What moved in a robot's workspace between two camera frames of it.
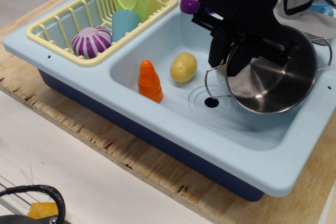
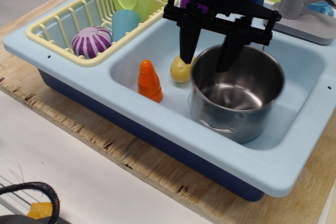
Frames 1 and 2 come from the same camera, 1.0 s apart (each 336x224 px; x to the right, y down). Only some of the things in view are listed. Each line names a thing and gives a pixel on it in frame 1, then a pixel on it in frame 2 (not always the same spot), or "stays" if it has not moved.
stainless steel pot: (270, 85) to (233, 106)
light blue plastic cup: (123, 20) stays
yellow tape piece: (40, 210) stays
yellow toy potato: (184, 67) stays
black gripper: (266, 40) to (224, 9)
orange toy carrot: (149, 84) stays
